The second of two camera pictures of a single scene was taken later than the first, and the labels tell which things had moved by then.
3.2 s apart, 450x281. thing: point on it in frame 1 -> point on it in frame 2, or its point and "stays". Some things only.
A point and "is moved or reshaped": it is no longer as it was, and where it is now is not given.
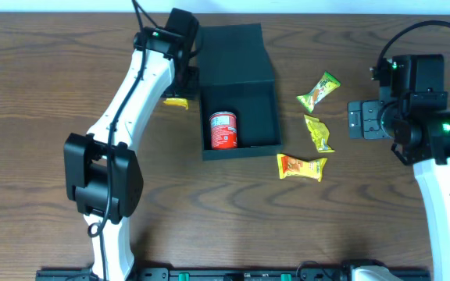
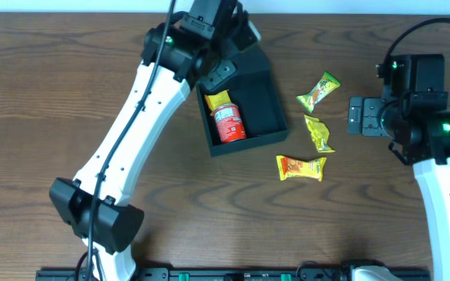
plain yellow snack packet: [319, 133] stays
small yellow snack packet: [176, 101] is moved or reshaped
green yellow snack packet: [328, 82] stays
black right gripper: [363, 119] stays
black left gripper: [179, 90] -> [246, 30]
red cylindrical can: [223, 125] is moved or reshaped
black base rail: [228, 275] stays
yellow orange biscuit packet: [290, 166] stays
